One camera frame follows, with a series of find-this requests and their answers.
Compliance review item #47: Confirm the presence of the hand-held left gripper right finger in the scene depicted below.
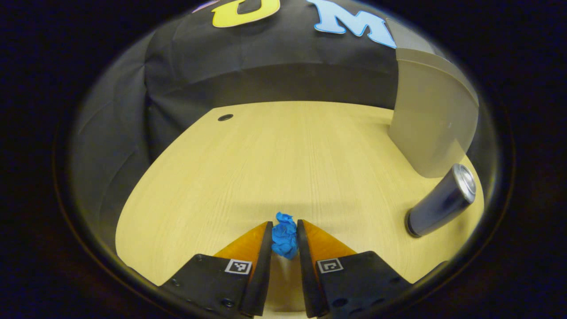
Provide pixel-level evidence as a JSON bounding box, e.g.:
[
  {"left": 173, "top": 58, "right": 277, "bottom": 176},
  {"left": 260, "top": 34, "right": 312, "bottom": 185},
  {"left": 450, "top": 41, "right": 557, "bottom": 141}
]
[{"left": 296, "top": 219, "right": 413, "bottom": 319}]

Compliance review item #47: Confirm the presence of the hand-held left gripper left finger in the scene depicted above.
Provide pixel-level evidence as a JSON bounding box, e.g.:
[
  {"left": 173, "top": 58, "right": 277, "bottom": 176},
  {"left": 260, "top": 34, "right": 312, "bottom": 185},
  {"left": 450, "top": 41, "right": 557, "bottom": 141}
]
[{"left": 159, "top": 221, "right": 274, "bottom": 318}]

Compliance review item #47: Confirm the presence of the blue paper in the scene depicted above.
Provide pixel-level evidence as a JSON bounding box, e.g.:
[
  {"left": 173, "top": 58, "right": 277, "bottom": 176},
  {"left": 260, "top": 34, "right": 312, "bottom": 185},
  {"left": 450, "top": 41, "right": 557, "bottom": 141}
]
[{"left": 271, "top": 212, "right": 298, "bottom": 260}]

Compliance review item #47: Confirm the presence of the dark blue pop can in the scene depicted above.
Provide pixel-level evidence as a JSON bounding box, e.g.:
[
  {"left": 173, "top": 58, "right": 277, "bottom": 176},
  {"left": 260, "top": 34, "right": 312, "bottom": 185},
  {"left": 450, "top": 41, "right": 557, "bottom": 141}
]
[{"left": 405, "top": 163, "right": 477, "bottom": 238}]

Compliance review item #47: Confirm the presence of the white desktop garbage bin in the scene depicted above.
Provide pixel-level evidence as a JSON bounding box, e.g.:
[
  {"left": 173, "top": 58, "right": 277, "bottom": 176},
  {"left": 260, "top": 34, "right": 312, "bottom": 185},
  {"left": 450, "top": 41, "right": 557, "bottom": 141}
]
[{"left": 384, "top": 18, "right": 480, "bottom": 179}]

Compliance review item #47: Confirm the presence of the black backdrop cloth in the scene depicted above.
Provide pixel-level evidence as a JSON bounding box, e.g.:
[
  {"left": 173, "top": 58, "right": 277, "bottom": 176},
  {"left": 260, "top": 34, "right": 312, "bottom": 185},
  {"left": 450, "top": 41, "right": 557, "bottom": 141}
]
[{"left": 71, "top": 0, "right": 399, "bottom": 266}]

